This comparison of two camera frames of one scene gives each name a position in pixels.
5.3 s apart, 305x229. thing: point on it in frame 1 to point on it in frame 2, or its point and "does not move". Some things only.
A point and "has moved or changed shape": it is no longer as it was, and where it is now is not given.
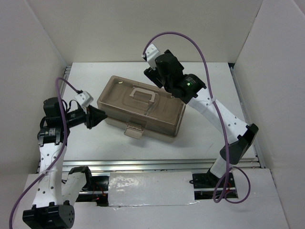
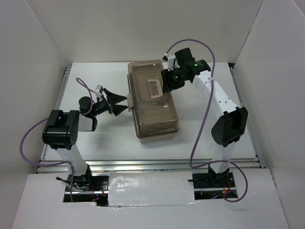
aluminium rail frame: [162, 165] does not move
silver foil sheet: [152, 188] does not move
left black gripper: [94, 117] to [114, 98]
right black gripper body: [154, 76] to [174, 77]
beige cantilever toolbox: [140, 109] has moved or changed shape
